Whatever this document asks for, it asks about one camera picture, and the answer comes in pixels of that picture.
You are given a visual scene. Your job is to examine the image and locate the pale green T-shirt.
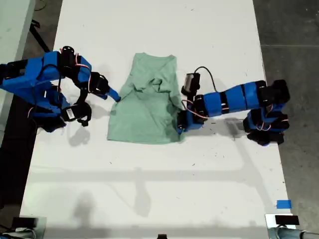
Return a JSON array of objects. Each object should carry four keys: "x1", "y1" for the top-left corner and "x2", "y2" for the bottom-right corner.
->
[{"x1": 107, "y1": 52, "x2": 186, "y2": 145}]

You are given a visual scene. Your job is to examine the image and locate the black stand leg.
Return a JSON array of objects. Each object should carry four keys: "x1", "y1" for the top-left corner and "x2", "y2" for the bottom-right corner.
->
[{"x1": 29, "y1": 21, "x2": 50, "y2": 53}]

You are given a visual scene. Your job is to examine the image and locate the pale side table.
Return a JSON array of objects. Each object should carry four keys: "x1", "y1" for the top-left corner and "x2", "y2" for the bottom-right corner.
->
[{"x1": 0, "y1": 0, "x2": 37, "y2": 147}]

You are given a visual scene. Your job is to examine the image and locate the short blue tape strip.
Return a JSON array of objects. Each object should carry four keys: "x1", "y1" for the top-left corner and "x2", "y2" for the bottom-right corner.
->
[{"x1": 276, "y1": 200, "x2": 292, "y2": 210}]

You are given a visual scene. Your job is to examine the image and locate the small black box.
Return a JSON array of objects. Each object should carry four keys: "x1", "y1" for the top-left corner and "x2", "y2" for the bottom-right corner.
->
[
  {"x1": 11, "y1": 217, "x2": 37, "y2": 228},
  {"x1": 275, "y1": 215, "x2": 300, "y2": 226}
]

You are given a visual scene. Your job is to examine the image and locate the black camera box grey face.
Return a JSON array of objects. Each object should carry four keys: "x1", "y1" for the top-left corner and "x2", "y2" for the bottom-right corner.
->
[{"x1": 181, "y1": 72, "x2": 201, "y2": 95}]

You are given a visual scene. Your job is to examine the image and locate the thin black camera cable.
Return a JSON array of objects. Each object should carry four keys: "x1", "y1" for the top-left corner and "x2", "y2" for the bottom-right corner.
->
[{"x1": 32, "y1": 64, "x2": 63, "y2": 110}]

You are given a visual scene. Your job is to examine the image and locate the black camera box white label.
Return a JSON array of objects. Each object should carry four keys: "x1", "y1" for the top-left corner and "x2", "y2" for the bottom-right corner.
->
[{"x1": 59, "y1": 103, "x2": 92, "y2": 127}]

